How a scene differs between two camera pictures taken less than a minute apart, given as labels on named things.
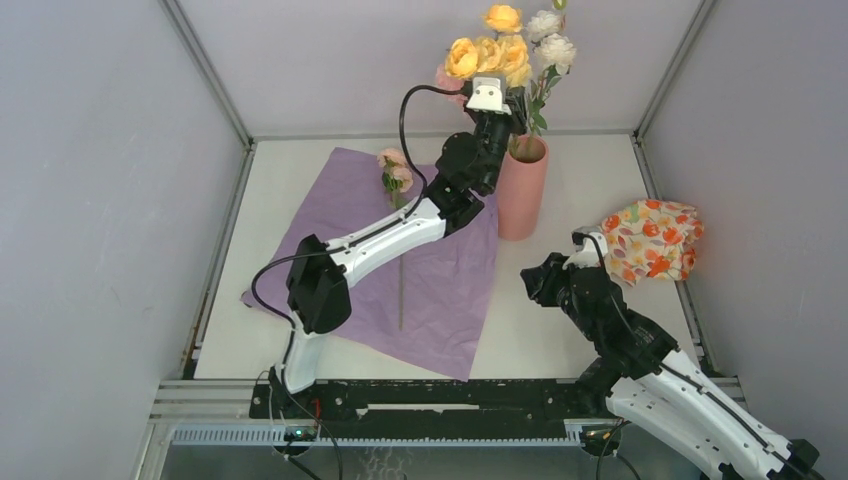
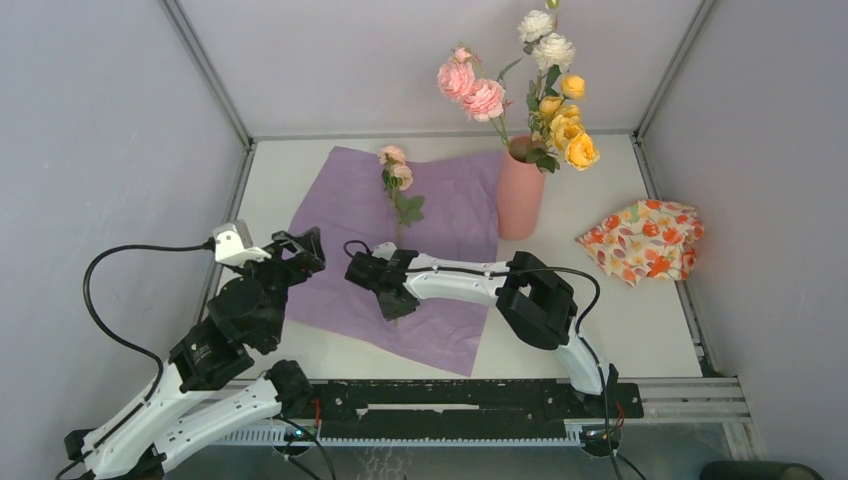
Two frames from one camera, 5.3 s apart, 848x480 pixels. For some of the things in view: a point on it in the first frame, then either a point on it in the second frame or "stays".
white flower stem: x=555 y=53 stays
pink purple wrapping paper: x=429 y=306 stays
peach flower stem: x=397 y=181 stays
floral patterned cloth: x=651 y=238 stays
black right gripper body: x=553 y=289 -> x=392 y=311
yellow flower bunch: x=506 y=54 -> x=558 y=131
